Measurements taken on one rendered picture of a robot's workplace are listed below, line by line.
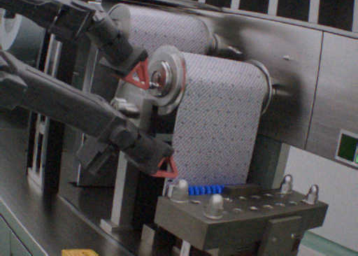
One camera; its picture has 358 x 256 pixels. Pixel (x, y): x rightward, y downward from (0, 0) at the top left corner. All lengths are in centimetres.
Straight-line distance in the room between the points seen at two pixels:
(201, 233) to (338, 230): 312
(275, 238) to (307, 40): 50
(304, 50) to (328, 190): 287
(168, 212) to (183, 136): 17
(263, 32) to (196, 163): 42
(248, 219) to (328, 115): 34
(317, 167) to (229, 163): 296
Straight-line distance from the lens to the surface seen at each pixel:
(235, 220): 106
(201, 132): 119
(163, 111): 118
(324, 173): 416
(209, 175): 124
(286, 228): 116
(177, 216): 108
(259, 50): 144
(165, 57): 117
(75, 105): 87
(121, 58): 109
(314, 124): 129
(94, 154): 104
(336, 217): 409
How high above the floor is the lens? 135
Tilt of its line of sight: 9 degrees down
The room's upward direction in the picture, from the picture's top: 10 degrees clockwise
